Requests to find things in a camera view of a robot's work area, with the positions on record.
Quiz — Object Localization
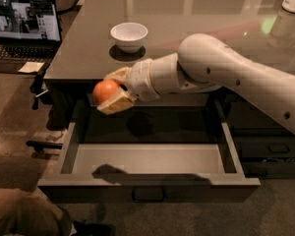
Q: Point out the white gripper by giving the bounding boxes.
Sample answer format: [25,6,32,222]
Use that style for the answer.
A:
[97,59,159,115]

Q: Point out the orange fruit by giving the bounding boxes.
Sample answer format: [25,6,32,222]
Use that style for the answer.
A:
[92,80,119,104]

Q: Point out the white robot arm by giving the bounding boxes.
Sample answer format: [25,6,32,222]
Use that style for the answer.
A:
[97,33,295,135]

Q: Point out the open grey top drawer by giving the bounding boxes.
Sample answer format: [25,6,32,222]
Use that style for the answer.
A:
[38,95,260,203]

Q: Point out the grey counter cabinet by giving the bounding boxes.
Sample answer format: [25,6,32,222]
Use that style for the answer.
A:
[43,0,295,130]

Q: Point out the white ceramic bowl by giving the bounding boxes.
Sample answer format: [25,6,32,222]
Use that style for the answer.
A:
[110,23,148,53]

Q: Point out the white paper note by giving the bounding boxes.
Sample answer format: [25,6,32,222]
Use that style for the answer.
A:
[19,62,43,74]

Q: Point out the open black laptop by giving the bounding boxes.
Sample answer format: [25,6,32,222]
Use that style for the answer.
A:
[0,0,62,62]

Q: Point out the black shoe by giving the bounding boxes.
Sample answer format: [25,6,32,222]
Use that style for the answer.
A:
[72,221,113,236]

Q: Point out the person's knee in trousers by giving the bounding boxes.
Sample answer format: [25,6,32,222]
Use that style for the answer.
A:
[0,189,72,236]

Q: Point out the black clamp handle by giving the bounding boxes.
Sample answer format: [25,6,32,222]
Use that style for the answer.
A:
[26,141,62,151]

